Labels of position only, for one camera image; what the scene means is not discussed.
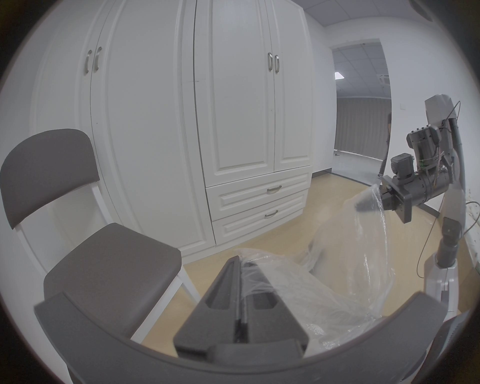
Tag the white wardrobe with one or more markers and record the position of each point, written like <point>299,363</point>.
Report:
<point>240,112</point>

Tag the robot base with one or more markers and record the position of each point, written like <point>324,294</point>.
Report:
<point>437,277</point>

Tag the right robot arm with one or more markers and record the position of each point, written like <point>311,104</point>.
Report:
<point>423,142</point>

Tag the white chair with grey cushions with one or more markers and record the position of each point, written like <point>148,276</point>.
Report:
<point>112,262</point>

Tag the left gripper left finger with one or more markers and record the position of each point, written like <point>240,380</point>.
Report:
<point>213,318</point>

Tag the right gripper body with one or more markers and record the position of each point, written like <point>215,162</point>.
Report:
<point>416,191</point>

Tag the clear plastic bag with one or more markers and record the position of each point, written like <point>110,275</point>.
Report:
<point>348,243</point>

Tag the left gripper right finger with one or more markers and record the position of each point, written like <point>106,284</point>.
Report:
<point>273,322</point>

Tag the grey curtain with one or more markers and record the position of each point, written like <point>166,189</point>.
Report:
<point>360,123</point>

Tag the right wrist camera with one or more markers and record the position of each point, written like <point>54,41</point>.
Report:
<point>401,165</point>

